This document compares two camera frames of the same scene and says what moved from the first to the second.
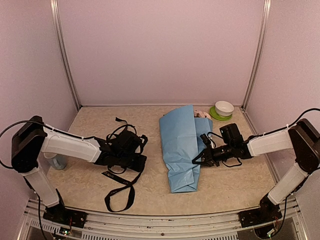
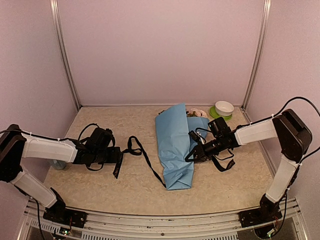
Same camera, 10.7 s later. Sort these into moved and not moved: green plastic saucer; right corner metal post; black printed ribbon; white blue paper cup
Moved: black printed ribbon
Not moved: right corner metal post; green plastic saucer; white blue paper cup
